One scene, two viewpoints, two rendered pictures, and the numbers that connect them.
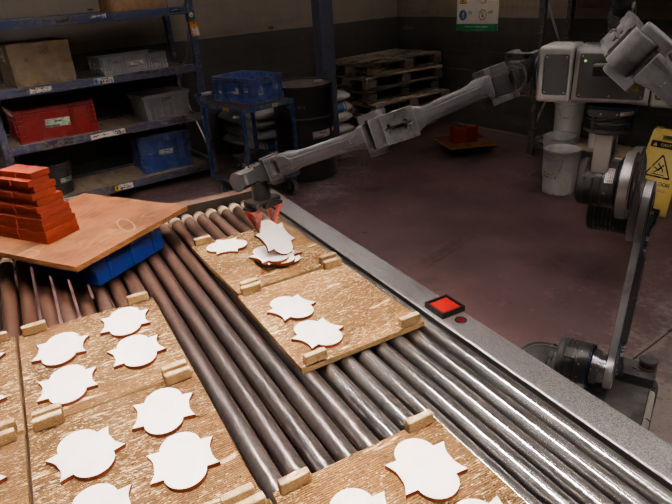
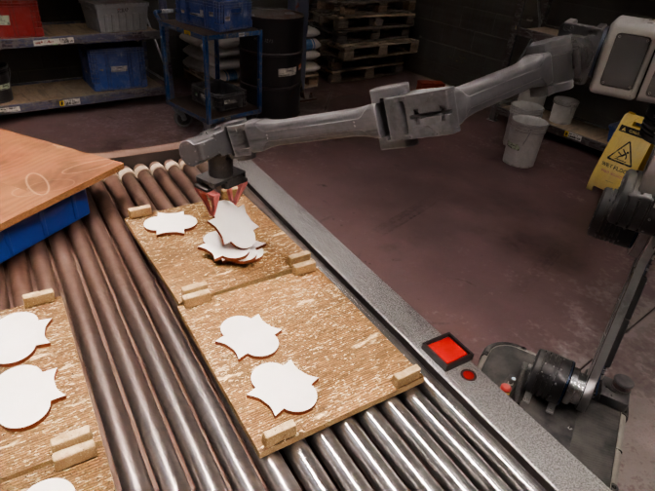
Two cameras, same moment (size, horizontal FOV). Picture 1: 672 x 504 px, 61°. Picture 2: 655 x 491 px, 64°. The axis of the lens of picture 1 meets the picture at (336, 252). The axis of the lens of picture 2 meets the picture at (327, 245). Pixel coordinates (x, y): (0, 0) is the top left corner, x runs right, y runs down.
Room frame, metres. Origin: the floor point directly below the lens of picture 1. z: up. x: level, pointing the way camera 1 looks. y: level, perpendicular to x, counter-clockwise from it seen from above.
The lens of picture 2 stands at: (0.53, 0.07, 1.67)
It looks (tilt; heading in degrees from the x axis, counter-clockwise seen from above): 33 degrees down; 354
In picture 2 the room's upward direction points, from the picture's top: 5 degrees clockwise
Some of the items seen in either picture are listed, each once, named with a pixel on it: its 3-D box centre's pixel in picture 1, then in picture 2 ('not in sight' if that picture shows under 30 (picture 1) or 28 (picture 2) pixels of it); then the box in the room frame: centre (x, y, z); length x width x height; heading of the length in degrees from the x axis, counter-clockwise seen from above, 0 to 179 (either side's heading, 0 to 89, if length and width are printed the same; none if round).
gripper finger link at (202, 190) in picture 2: (259, 216); (215, 196); (1.64, 0.23, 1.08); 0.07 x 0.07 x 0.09; 49
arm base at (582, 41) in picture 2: (513, 76); (570, 56); (1.66, -0.54, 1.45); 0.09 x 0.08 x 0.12; 55
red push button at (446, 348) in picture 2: (444, 306); (446, 352); (1.30, -0.28, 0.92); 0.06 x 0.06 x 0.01; 28
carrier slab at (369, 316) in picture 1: (325, 310); (293, 342); (1.32, 0.04, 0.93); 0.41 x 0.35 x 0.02; 28
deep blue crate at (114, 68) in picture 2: (160, 147); (112, 63); (5.62, 1.69, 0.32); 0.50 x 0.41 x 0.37; 122
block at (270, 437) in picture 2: (315, 356); (280, 433); (1.08, 0.06, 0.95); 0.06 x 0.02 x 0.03; 118
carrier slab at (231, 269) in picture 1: (262, 255); (215, 241); (1.69, 0.24, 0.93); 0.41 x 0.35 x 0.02; 31
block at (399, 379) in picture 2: (409, 319); (406, 376); (1.21, -0.17, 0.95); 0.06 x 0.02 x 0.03; 118
